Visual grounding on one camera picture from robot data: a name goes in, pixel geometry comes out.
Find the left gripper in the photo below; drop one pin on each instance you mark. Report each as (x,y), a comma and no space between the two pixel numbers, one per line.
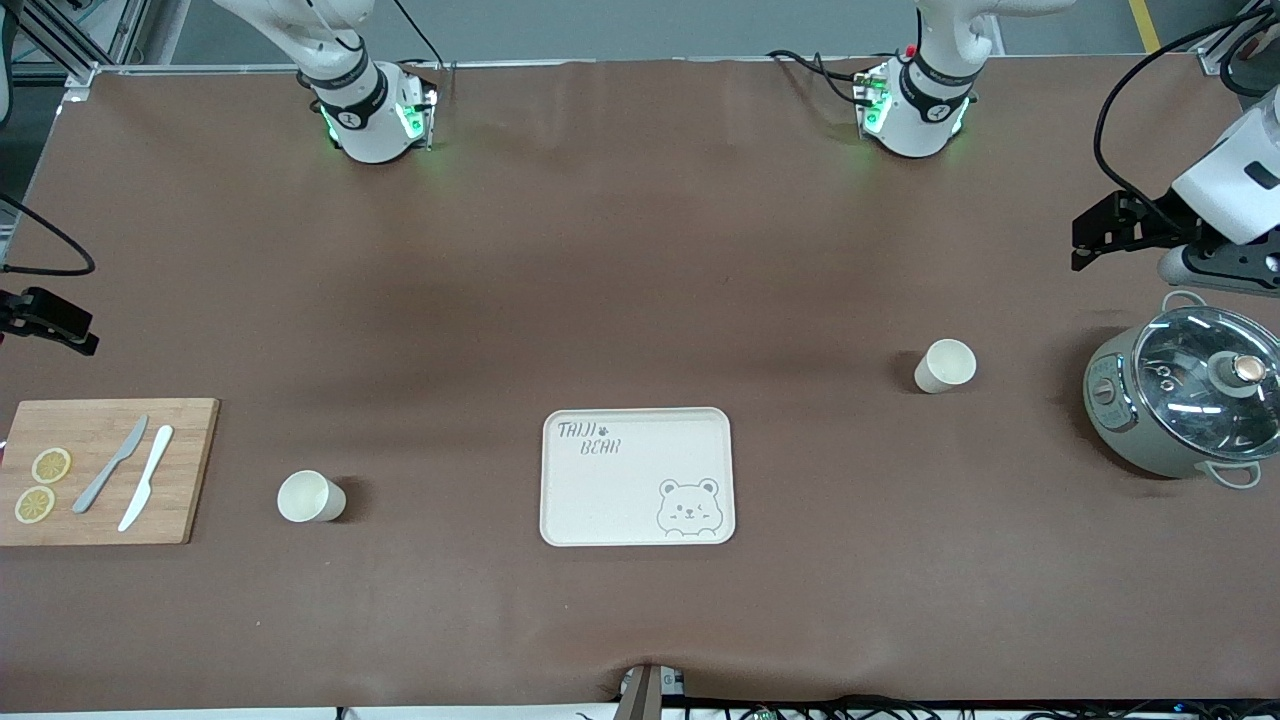
(1143,222)

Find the white plastic cup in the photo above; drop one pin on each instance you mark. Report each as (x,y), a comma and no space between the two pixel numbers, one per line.
(945,362)
(305,497)

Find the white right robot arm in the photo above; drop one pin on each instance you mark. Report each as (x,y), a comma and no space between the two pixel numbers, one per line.
(360,120)

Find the glass pot lid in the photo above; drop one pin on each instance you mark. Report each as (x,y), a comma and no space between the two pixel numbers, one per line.
(1180,350)

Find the yellow lemon slice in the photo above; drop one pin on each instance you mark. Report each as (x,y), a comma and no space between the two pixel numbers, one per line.
(51,465)
(35,505)

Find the white plastic knife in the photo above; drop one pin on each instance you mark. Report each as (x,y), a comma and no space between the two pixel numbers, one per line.
(160,445)

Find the grey plastic knife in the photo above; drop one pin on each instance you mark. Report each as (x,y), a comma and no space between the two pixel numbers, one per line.
(92,492)

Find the grey-green electric cooking pot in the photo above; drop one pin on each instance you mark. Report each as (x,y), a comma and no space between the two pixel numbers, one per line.
(1130,430)

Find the bamboo cutting board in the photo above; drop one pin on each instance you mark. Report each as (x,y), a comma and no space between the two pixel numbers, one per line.
(190,480)

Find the cream bear print tray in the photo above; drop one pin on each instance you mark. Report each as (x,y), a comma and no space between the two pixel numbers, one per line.
(640,500)

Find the aluminium frame profile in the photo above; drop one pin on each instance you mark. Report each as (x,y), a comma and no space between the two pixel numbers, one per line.
(1220,62)
(80,75)

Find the metal table edge bracket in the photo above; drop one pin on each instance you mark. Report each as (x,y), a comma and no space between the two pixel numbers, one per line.
(645,695)

